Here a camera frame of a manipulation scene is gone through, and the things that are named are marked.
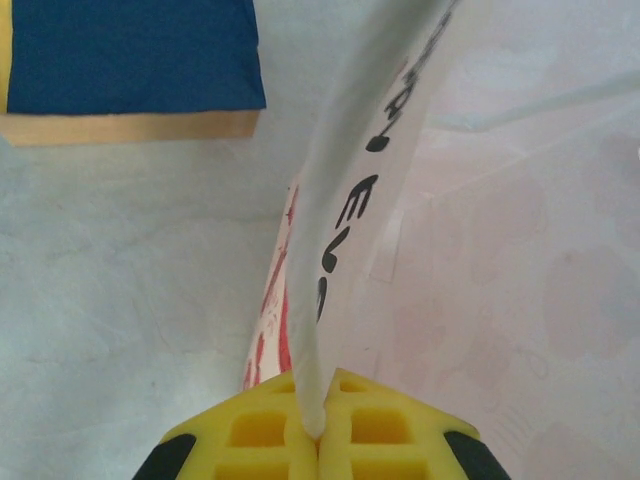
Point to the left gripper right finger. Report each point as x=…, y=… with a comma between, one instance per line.
x=390, y=440

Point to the yellow paper napkin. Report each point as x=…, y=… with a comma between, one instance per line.
x=4, y=55

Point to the white red paper gift bag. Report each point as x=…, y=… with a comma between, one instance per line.
x=475, y=225

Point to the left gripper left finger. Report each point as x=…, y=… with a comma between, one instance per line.
x=240, y=440

